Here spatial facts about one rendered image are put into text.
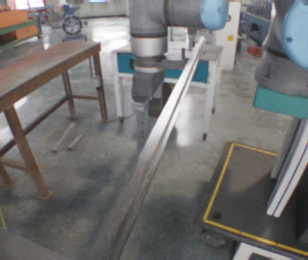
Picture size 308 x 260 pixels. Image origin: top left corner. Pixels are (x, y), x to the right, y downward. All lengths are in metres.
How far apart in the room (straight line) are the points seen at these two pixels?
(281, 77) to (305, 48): 0.21
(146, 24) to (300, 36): 0.30
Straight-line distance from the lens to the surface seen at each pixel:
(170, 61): 0.53
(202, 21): 0.47
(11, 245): 0.60
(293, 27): 0.42
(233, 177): 1.27
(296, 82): 0.63
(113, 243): 0.50
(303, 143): 0.90
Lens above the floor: 1.19
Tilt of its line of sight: 34 degrees down
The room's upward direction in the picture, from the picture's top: 1 degrees counter-clockwise
